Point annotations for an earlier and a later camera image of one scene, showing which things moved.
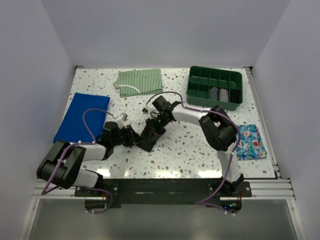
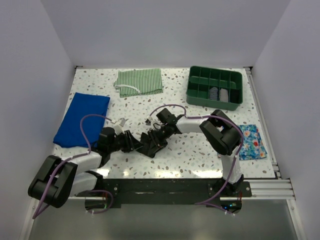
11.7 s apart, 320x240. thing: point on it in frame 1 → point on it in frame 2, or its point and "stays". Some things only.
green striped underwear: x=135 y=82 stays
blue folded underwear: x=72 y=128 stays
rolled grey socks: x=213 y=93 stays
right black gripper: x=153 y=119 → x=160 y=143
